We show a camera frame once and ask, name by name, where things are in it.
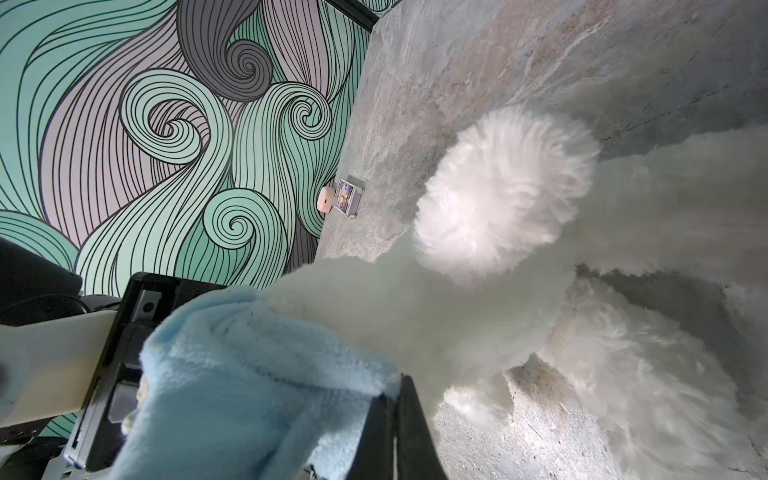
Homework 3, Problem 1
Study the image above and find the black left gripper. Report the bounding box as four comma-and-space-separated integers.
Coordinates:
63, 273, 220, 473

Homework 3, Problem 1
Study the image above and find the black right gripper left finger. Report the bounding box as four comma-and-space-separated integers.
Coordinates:
346, 395, 396, 480

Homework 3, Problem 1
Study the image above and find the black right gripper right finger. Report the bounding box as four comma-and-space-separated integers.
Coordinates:
395, 376, 448, 480

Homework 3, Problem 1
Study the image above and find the light blue fleece hoodie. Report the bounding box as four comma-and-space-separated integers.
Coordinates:
110, 287, 401, 479

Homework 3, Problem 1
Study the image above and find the white plush teddy bear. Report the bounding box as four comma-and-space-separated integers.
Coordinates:
265, 106, 767, 479

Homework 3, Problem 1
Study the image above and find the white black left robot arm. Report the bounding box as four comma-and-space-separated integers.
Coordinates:
1, 240, 217, 479

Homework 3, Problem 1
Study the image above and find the pink round wooden block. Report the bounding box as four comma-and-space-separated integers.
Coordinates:
316, 186, 335, 214

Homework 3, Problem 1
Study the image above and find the colourful card box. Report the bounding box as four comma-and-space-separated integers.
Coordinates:
333, 179, 364, 218

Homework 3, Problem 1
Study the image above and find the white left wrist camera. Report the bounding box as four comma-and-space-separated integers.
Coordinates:
1, 310, 116, 428

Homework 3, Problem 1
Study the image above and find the black left corner post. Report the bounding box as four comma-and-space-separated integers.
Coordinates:
326, 0, 379, 33

